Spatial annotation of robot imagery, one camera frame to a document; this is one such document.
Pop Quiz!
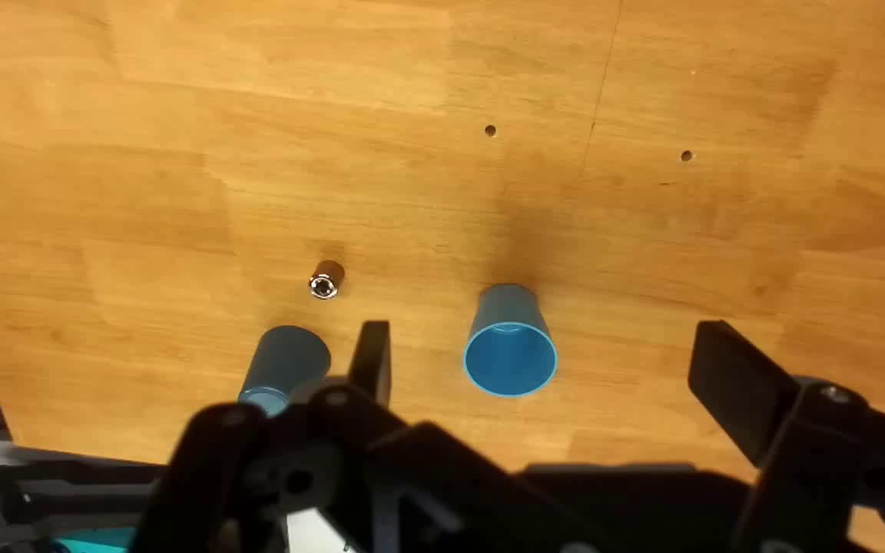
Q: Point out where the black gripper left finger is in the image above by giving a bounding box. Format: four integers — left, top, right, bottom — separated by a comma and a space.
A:
130, 322, 509, 553

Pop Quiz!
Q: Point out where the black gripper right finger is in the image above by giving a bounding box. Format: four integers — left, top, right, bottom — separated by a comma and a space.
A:
689, 319, 885, 553

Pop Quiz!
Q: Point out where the small silver metal socket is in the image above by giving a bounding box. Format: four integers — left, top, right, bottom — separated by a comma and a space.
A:
309, 260, 343, 300

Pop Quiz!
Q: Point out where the grey-blue plastic cup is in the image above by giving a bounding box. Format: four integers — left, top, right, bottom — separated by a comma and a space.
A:
239, 324, 332, 418

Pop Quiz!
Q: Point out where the bright blue plastic cup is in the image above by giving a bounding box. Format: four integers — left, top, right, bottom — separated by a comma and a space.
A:
461, 281, 558, 400

